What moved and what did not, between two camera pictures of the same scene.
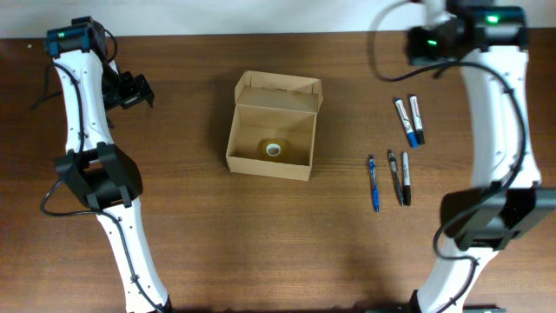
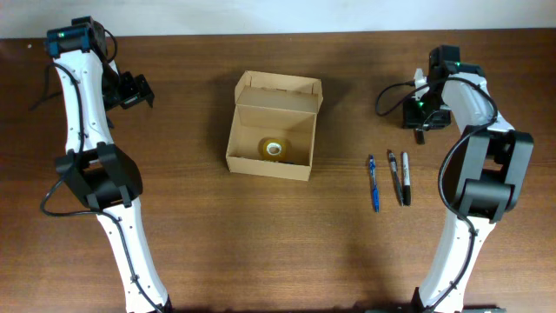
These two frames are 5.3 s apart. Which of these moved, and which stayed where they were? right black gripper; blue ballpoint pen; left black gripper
Moved: right black gripper
Stayed: blue ballpoint pen; left black gripper
